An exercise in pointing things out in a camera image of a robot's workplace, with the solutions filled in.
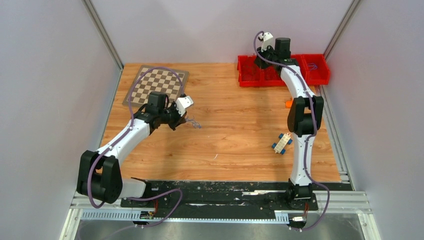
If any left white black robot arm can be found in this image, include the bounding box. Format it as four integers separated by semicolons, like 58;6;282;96
76;91;194;208

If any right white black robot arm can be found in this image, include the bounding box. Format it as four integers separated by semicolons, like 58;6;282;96
253;31;324;209

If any red bin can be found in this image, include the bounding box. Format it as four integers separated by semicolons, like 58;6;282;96
237;55;264;87
291;54;309;83
302;54;331;86
258;65;286;87

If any red bin far left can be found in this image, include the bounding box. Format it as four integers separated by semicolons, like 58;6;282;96
237;55;264;87

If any red bin far right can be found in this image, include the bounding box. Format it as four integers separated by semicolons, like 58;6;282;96
302;54;331;86

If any orange plastic piece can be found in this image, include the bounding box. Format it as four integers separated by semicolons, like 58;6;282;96
285;99;293;109

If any white blue toy block car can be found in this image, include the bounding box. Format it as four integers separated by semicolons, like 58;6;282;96
271;133;293;155

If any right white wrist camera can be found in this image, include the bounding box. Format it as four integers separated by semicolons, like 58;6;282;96
257;32;274;52

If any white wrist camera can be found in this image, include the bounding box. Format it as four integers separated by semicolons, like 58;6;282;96
257;32;274;52
175;95;194;117

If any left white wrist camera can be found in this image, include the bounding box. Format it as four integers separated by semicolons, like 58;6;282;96
175;95;194;117

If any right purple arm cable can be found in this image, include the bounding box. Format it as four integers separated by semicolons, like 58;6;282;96
253;31;331;232

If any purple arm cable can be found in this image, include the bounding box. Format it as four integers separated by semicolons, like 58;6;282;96
86;66;186;229
253;31;331;232

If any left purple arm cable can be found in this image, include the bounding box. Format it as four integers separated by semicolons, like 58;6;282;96
86;66;186;229

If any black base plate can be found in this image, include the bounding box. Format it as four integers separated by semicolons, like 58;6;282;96
88;179;353;220

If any aluminium frame rail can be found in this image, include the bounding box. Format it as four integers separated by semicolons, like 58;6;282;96
70;181;380;240

